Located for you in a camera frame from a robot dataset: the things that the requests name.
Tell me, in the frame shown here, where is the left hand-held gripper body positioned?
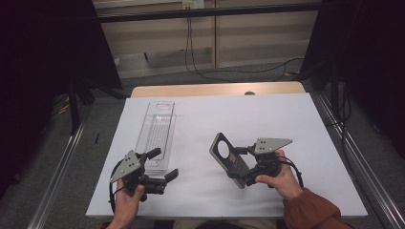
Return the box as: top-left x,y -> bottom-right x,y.
109,150 -> 166,196

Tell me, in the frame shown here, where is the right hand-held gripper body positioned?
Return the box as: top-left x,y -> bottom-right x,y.
244,136 -> 293,187

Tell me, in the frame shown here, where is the dark cartoon print phone case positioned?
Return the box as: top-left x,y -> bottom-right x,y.
208,132 -> 252,189

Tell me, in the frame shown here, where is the clear plastic tray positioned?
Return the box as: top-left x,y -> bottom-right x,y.
135,100 -> 176,175

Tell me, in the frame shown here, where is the person's left hand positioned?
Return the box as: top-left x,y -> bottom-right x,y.
112,179 -> 147,223

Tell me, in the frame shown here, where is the person's right hand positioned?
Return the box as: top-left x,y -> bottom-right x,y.
254,149 -> 304,201

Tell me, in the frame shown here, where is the white table cover sheet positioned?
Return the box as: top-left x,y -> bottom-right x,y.
85,93 -> 369,220

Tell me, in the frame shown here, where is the light wooden table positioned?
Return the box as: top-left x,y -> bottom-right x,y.
131,81 -> 307,98

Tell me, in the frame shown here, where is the black metal stand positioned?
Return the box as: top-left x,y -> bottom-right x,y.
67,74 -> 96,135

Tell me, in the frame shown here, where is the black curtain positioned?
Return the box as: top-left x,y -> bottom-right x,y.
299,0 -> 405,158
0,0 -> 123,198

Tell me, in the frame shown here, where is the black horizontal bar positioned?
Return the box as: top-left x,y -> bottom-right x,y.
96,2 -> 322,24

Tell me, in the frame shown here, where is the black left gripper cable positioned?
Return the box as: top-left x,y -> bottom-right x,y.
108,159 -> 126,214

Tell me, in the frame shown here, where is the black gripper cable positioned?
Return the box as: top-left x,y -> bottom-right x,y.
278,156 -> 305,189
108,159 -> 126,214

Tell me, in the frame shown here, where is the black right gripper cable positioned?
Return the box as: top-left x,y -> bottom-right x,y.
278,156 -> 305,189

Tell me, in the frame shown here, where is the aluminium floor rail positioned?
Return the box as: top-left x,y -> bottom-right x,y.
27,122 -> 86,229
313,93 -> 405,229

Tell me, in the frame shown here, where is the black floor cable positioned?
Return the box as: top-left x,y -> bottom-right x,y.
329,80 -> 352,166

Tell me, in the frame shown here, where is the yellow floor cable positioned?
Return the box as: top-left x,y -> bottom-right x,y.
56,94 -> 71,116

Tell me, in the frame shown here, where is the black wall socket cable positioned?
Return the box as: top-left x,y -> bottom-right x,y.
188,8 -> 305,74
184,8 -> 230,83

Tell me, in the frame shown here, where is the white wall socket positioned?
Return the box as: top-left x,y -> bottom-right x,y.
181,0 -> 205,10

